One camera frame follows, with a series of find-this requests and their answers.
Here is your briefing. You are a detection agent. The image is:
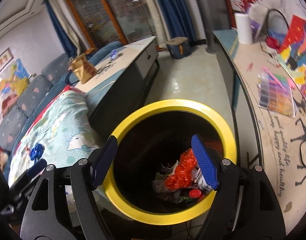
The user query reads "red plastic bag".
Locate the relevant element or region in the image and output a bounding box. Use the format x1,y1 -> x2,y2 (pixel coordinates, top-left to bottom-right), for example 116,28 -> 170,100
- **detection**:
164,148 -> 197,191

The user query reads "blue plastic bag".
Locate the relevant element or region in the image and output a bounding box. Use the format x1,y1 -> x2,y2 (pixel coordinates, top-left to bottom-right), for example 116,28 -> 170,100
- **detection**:
29,142 -> 44,163

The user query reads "yellow-rimmed black trash bin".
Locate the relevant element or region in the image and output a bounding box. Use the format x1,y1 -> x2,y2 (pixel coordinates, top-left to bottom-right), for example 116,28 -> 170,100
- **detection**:
103,99 -> 237,225

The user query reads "red bottle cap item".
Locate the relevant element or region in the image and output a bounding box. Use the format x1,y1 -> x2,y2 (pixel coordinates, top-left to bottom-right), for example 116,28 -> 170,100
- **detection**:
189,189 -> 202,199

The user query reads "Hello Kitty patterned blanket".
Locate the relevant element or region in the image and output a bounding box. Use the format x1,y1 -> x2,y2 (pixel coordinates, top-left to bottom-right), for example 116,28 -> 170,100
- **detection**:
8,85 -> 101,186

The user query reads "long TV cabinet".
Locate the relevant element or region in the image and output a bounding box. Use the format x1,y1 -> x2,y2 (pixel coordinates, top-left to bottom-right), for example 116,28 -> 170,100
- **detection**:
213,30 -> 306,239

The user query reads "grey coffee table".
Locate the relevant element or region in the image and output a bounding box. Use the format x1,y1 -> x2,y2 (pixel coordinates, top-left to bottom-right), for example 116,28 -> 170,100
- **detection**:
76,36 -> 160,140

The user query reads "pile of clothes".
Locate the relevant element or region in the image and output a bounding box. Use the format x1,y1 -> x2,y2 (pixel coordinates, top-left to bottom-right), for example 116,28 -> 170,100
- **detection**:
0,147 -> 9,172

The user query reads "colourful bead tray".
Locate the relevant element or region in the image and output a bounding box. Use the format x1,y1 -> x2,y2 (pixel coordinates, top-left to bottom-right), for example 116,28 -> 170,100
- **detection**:
258,72 -> 295,118

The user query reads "brown paper bag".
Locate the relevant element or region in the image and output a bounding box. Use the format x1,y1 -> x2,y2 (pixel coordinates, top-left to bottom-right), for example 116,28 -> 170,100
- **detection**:
70,53 -> 97,84

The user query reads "blue-grey sofa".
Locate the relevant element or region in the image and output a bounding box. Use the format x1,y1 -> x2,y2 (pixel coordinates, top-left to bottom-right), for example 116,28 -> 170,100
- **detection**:
0,41 -> 125,160

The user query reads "blue white wrapper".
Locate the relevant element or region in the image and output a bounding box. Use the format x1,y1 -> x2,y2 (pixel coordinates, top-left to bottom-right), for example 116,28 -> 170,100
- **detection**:
110,49 -> 118,61

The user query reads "dark blue storage stool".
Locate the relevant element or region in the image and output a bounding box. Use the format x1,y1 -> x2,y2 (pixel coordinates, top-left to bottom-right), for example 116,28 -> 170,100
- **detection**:
165,37 -> 192,60

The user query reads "blue curtain left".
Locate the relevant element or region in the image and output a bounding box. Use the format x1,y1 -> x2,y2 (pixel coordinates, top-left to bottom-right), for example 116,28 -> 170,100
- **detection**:
44,0 -> 81,58

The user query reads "blue curtain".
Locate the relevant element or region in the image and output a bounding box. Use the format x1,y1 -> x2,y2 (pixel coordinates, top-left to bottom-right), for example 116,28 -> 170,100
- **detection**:
157,0 -> 197,42
44,0 -> 81,58

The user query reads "colourful painted canvas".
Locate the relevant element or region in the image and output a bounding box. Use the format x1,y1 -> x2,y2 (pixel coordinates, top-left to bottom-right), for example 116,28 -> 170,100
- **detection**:
277,15 -> 306,100

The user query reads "white paper towel roll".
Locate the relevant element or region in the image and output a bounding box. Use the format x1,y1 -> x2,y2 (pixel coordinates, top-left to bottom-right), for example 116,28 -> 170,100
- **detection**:
234,12 -> 253,45

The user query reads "blue curtain right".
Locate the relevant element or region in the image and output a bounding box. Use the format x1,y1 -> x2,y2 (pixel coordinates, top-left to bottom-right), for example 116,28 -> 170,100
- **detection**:
157,0 -> 197,42

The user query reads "wooden framed glass door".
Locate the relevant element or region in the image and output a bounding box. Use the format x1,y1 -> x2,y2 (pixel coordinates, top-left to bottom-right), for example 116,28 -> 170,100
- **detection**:
66,0 -> 157,48

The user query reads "grey tower fan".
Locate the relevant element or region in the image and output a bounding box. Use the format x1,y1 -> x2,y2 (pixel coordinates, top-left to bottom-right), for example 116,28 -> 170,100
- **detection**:
197,0 -> 216,54

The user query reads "colourful wall map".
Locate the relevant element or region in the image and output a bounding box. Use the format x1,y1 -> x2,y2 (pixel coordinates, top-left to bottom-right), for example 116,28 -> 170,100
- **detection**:
0,58 -> 30,101

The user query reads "cross-stitch wall banner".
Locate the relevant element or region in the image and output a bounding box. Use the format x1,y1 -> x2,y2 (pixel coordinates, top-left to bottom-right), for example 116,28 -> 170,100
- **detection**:
0,48 -> 14,73

